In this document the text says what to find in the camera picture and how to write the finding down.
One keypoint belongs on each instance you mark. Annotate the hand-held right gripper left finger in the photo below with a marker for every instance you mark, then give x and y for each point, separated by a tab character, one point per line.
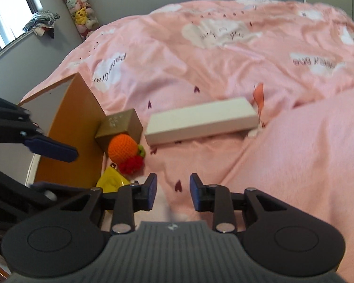
152	189

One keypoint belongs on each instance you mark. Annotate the yellow plastic item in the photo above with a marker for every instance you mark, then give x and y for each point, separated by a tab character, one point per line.
112	179

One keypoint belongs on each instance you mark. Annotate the window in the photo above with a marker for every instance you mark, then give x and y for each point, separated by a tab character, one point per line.
6	8

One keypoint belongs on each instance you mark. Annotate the tube of plush toys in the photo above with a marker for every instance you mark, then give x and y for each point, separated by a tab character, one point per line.
79	8

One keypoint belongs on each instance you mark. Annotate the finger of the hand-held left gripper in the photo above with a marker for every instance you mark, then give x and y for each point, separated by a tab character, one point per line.
53	150
14	196

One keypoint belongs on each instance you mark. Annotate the orange crochet ball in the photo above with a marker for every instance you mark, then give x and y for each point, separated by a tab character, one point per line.
122	149

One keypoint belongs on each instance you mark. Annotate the small gold box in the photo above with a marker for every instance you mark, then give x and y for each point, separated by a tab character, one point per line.
121	123

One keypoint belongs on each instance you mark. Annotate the red crochet fruit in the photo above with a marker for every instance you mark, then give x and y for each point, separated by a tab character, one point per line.
132	163

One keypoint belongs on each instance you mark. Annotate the long white box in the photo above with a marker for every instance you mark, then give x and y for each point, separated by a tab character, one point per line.
200	121

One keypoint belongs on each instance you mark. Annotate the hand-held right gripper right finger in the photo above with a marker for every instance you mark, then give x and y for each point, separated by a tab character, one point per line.
194	191

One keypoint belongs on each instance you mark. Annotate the orange storage box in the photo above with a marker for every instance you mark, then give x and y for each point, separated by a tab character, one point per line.
76	118

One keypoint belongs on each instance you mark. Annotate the pink printed blanket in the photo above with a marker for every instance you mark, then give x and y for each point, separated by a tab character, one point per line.
194	79

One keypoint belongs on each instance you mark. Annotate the striped cloth on sill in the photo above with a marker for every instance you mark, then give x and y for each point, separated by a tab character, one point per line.
42	22

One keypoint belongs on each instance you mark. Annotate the orange paper tag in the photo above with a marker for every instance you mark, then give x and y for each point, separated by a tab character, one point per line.
259	100

